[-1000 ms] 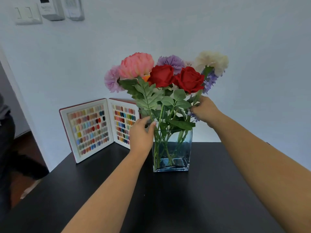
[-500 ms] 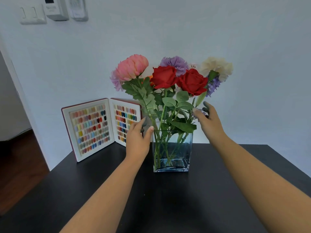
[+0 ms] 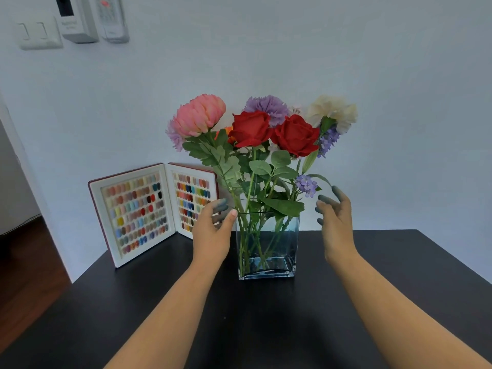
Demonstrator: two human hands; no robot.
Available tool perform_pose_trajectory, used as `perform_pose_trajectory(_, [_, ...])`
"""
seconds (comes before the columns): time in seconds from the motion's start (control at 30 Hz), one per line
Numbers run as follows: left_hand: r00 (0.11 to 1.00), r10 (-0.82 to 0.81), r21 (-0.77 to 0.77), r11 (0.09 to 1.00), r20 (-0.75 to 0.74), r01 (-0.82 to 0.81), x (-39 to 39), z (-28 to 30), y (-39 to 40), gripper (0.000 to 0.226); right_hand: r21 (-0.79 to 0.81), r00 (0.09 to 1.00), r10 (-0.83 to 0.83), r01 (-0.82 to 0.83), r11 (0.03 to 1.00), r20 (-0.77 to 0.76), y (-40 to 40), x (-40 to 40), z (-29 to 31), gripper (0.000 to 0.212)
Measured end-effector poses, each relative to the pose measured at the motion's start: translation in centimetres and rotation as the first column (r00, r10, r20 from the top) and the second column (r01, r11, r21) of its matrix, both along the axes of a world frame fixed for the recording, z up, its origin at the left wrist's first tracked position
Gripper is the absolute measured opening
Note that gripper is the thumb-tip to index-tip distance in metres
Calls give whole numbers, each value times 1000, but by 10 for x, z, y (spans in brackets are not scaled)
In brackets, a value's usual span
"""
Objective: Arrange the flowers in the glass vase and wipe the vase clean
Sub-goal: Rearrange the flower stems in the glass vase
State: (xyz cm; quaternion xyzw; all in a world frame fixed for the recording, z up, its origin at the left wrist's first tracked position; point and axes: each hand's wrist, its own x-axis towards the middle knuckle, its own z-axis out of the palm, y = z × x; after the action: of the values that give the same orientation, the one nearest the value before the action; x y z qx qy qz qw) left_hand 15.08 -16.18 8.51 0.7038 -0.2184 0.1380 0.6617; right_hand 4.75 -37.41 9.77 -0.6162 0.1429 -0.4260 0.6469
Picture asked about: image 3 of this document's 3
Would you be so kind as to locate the person's right hand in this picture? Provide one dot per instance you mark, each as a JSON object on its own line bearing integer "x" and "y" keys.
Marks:
{"x": 339, "y": 226}

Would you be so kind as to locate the person's left hand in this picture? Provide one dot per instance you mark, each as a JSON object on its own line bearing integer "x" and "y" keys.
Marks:
{"x": 209, "y": 238}

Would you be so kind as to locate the person's left thumb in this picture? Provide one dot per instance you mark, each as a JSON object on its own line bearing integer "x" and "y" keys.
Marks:
{"x": 231, "y": 223}

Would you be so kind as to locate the person's right middle finger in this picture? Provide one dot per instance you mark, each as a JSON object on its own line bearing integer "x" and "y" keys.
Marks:
{"x": 326, "y": 199}

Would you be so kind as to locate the person's left middle finger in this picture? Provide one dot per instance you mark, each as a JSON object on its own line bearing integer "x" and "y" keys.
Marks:
{"x": 220, "y": 219}

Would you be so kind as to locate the person's right forearm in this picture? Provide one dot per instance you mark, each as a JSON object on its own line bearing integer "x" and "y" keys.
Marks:
{"x": 396, "y": 315}

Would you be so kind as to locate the person's left forearm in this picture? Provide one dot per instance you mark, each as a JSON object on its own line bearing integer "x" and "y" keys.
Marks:
{"x": 169, "y": 322}

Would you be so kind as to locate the violet lavender sprig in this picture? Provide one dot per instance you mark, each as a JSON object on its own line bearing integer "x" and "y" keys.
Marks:
{"x": 328, "y": 141}
{"x": 306, "y": 185}

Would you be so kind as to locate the rectangular blue glass vase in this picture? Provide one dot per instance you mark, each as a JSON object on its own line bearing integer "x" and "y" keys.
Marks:
{"x": 286, "y": 245}

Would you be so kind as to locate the green leafy stems bunch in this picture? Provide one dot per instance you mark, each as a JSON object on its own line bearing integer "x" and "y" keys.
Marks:
{"x": 230, "y": 165}

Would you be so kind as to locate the red rose flower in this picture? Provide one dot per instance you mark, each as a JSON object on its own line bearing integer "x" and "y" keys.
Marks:
{"x": 295, "y": 136}
{"x": 250, "y": 128}

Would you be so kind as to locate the small orange flower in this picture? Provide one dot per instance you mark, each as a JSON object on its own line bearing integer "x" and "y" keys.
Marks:
{"x": 229, "y": 135}

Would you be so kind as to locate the open nail colour swatch book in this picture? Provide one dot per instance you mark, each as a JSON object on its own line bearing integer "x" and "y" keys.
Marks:
{"x": 134, "y": 215}

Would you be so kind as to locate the cream white carnation flower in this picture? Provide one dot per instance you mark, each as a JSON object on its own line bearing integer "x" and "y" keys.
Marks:
{"x": 332, "y": 109}

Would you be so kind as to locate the small pale pink flower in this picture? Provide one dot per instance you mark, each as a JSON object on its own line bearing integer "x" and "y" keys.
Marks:
{"x": 296, "y": 110}

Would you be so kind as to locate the small mauve flower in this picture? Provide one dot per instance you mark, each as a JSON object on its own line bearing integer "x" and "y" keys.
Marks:
{"x": 175, "y": 136}

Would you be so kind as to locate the large pink chrysanthemum flower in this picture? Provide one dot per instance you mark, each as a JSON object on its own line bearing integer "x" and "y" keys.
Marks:
{"x": 200, "y": 114}

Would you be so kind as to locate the purple carnation flower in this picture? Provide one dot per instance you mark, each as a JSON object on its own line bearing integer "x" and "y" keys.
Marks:
{"x": 267, "y": 105}

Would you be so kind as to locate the white remote control in holder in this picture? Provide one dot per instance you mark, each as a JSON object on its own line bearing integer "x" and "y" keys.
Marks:
{"x": 110, "y": 19}

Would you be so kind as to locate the white wall intercom unit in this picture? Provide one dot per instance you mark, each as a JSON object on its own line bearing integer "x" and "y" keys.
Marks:
{"x": 77, "y": 22}

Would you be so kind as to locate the white wall light switch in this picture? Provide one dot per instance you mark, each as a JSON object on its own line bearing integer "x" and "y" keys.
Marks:
{"x": 38, "y": 33}

